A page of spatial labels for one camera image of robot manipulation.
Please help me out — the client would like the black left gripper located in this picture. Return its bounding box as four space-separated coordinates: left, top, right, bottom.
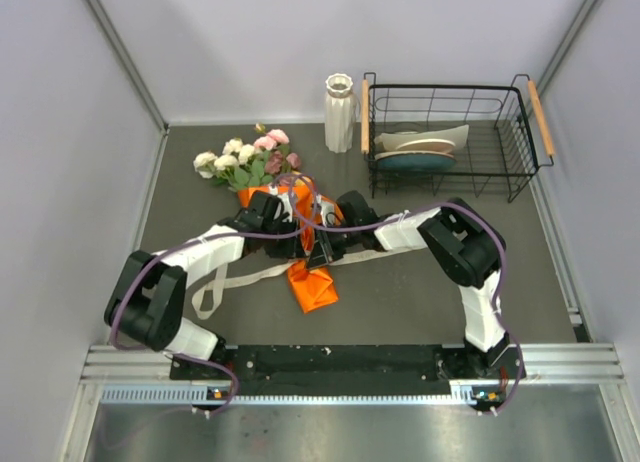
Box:
261 216 306 260

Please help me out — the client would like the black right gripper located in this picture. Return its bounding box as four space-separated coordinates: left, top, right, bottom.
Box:
308 221 362 270

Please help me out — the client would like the orange wrapping paper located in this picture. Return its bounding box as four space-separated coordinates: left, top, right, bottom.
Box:
236 171 346 314

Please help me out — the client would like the white printed ribbon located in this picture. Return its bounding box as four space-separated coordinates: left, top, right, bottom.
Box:
191 250 404 320

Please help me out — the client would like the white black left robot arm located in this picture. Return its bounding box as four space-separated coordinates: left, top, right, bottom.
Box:
104 191 301 379

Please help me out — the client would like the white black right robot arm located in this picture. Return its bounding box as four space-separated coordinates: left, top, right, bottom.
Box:
306 191 509 378

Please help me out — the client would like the white ribbed ceramic vase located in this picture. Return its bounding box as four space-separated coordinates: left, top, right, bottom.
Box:
324 73 359 153

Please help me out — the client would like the artificial flower bunch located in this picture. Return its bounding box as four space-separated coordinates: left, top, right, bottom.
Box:
192 124 302 192

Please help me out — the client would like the teal round plate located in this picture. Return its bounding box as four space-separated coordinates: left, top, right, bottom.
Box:
376 153 456 171

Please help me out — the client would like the beige round plate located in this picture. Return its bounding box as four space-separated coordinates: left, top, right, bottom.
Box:
375 139 456 159

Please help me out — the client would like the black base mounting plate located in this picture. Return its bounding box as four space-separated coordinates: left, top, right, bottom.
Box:
169 342 526 383

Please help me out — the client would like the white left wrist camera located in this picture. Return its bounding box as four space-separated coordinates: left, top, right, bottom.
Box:
268 185 299 222

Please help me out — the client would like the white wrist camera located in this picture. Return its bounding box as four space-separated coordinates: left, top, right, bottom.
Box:
268 185 299 222
312 194 336 227

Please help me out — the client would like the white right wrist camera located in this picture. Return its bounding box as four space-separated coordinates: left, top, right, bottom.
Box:
312 194 336 227

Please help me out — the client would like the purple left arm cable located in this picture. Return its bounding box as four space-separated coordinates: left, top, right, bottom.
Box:
108 174 324 417

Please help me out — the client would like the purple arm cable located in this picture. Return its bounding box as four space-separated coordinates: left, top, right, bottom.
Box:
287 174 526 417
108 174 324 417

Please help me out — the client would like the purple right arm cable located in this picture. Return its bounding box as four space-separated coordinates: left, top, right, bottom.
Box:
287 174 526 417

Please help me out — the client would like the black wire dish basket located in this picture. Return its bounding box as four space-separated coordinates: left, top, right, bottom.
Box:
361 72 556 201

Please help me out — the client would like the grey slotted cable duct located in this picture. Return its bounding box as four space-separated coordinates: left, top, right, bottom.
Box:
99 379 506 407

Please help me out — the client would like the aluminium frame rail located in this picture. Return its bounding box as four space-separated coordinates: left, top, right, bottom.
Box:
521 343 624 385

